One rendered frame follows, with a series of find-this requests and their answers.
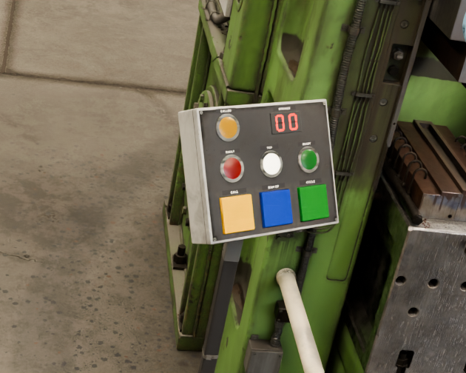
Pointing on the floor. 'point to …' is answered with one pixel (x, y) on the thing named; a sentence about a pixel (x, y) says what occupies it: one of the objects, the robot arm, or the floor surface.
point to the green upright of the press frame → (321, 312)
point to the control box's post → (220, 303)
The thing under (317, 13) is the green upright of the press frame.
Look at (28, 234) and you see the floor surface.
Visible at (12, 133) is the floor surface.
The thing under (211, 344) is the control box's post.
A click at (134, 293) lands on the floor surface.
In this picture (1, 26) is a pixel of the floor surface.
